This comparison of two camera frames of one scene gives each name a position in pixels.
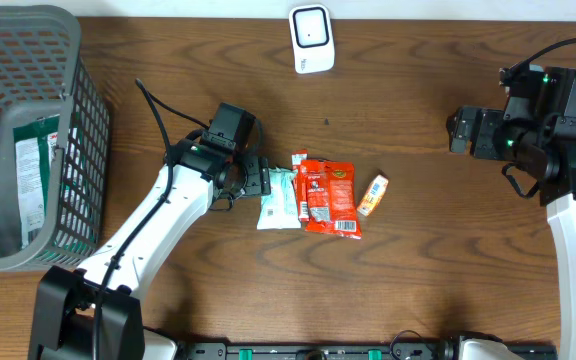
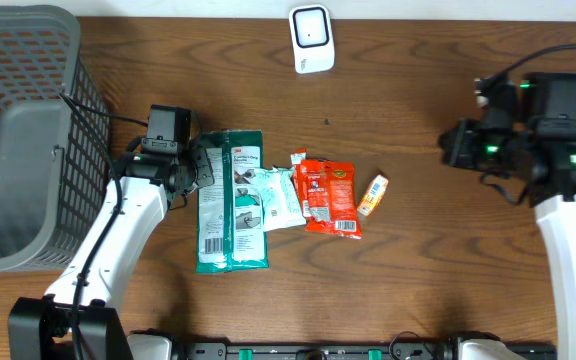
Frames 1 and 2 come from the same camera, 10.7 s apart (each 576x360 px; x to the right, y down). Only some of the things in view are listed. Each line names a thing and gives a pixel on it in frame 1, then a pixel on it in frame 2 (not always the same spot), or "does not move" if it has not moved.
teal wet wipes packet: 279,209 does not move
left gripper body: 248,180 to 195,170
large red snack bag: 331,198 does not move
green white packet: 34,152 to 230,234
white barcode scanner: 312,38 does not move
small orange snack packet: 373,195 does not move
